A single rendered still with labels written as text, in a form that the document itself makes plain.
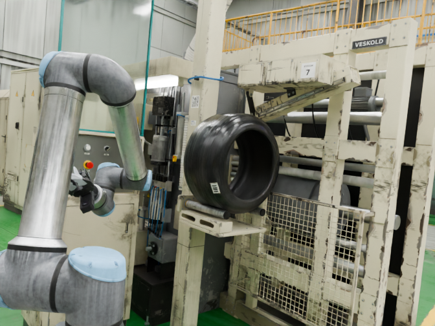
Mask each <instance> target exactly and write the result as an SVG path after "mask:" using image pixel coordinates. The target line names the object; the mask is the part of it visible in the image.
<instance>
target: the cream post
mask: <svg viewBox="0 0 435 326"><path fill-rule="evenodd" d="M226 7H227V0H199V3H198V11H197V25H196V33H195V47H194V62H193V69H192V77H194V76H206V77H210V78H220V70H221V57H222V50H223V36H224V28H225V14H226ZM218 92H219V80H209V79H205V78H200V79H199V81H197V80H194V79H192V84H191V91H190V106H189V113H188V128H187V136H186V145H187V143H188V140H189V138H190V136H191V134H192V133H193V131H194V129H195V128H196V127H197V126H198V125H199V124H200V123H201V122H202V121H204V120H205V119H207V118H209V117H211V116H214V115H215V114H216V113H217V105H218ZM198 95H199V108H191V104H192V96H198ZM191 120H196V124H195V125H191ZM182 195H193V194H192V193H191V191H190V190H189V188H188V185H187V183H186V179H185V177H184V172H183V187H182ZM204 245H205V232H202V231H201V230H197V229H195V228H192V227H190V226H187V225H185V224H182V223H179V230H178V238H177V252H176V260H175V274H174V282H173V296H172V311H171V318H170V326H197V317H198V309H199V295H200V288H201V274H202V267H203V253H204Z"/></svg>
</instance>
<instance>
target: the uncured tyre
mask: <svg viewBox="0 0 435 326"><path fill-rule="evenodd" d="M234 141H236V143H237V146H238V150H239V165H238V170H237V172H236V175H235V177H234V178H233V180H232V182H231V183H230V184H228V182H227V176H226V161H227V156H228V153H229V150H230V147H231V145H232V144H233V142H234ZM183 167H184V177H185V179H186V183H187V185H188V188H189V190H190V191H191V193H192V194H193V196H194V197H195V198H196V199H197V200H198V201H200V202H201V203H202V204H206V205H208V206H212V207H215V208H219V209H222V210H226V211H228V212H230V213H233V214H239V213H247V212H250V211H252V210H254V209H256V208H257V207H258V206H259V205H260V204H261V203H262V202H263V201H264V200H265V199H266V198H267V197H268V196H269V194H270V193H271V191H272V190H273V188H274V185H275V183H276V180H277V177H278V172H279V167H280V154H279V149H278V144H277V141H276V139H275V137H274V135H273V132H272V131H271V129H270V127H269V126H268V125H267V124H266V123H265V122H264V121H263V120H262V119H260V118H258V117H257V116H254V115H251V114H247V113H221V114H215V115H214V116H211V117H209V118H207V119H205V120H204V121H202V122H201V123H200V124H199V125H198V126H197V127H196V128H195V129H194V131H193V133H192V134H191V136H190V138H189V140H188V143H187V145H186V149H185V152H184V162H183ZM210 183H217V184H218V187H219V191H220V193H213V191H212V188H211V185H210Z"/></svg>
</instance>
